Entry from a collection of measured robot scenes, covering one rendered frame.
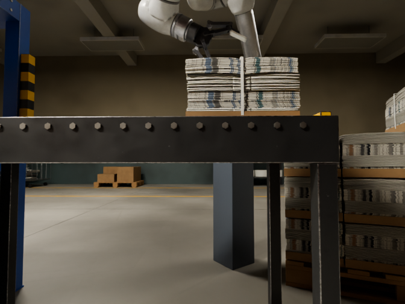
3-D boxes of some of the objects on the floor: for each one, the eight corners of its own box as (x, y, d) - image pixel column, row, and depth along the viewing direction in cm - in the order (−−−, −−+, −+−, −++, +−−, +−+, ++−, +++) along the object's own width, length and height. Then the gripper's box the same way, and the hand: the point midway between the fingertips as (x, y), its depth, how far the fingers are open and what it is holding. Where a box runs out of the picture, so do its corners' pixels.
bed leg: (16, 307, 117) (20, 163, 120) (6, 315, 112) (11, 163, 115) (4, 307, 118) (9, 163, 120) (-6, 315, 112) (-1, 163, 115)
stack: (289, 260, 174) (287, 141, 177) (528, 294, 129) (519, 134, 132) (284, 285, 138) (282, 136, 142) (613, 345, 93) (598, 123, 96)
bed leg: (334, 426, 65) (329, 163, 68) (347, 452, 59) (340, 163, 62) (312, 425, 65) (307, 163, 68) (322, 450, 59) (316, 163, 62)
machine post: (23, 286, 138) (32, 12, 144) (11, 294, 129) (20, 2, 136) (8, 286, 138) (17, 12, 145) (-6, 294, 129) (4, 2, 136)
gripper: (204, 9, 102) (251, 32, 101) (175, 63, 101) (223, 86, 100) (203, -3, 94) (254, 22, 93) (173, 55, 93) (224, 80, 93)
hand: (235, 53), depth 97 cm, fingers open, 13 cm apart
